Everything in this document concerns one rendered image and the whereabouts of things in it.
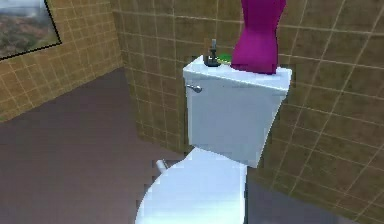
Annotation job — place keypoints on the white toilet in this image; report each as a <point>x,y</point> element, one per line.
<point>230,113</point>

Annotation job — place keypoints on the dark grey soap dispenser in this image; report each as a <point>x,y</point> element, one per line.
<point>212,56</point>

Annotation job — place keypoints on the green soap bar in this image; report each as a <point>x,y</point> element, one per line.
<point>225,58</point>

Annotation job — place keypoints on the magenta hanging cloth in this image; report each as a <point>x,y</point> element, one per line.
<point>258,40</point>

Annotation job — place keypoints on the black framed window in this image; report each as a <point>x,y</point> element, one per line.
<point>23,26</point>

